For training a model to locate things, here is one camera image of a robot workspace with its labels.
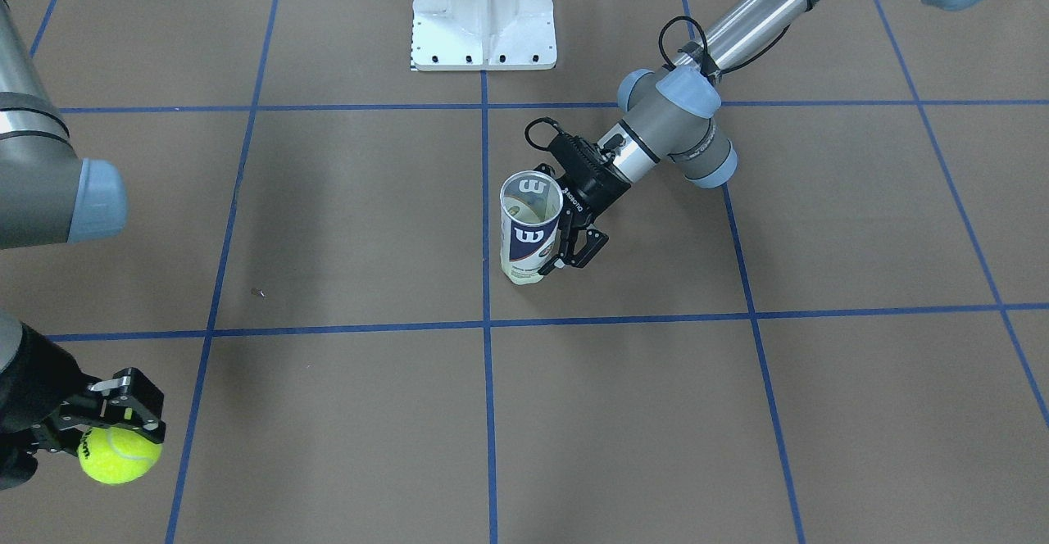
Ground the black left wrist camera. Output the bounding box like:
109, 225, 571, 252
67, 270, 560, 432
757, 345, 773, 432
545, 132, 602, 172

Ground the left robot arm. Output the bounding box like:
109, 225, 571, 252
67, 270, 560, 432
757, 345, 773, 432
539, 0, 982, 275

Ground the yellow tennis ball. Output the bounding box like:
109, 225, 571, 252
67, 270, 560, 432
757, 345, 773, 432
76, 428, 162, 485

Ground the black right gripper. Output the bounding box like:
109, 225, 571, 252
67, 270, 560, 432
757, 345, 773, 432
1, 323, 167, 489

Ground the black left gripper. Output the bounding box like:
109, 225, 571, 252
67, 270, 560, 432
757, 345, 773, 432
534, 146, 631, 269

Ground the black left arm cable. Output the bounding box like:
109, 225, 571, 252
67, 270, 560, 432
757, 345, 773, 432
525, 16, 792, 152

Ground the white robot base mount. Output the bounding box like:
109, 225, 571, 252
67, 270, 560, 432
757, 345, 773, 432
410, 0, 558, 71

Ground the white Wilson tennis ball can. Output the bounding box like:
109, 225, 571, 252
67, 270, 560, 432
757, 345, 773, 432
497, 170, 563, 285

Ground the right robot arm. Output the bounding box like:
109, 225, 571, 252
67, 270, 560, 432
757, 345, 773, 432
1, 0, 167, 489

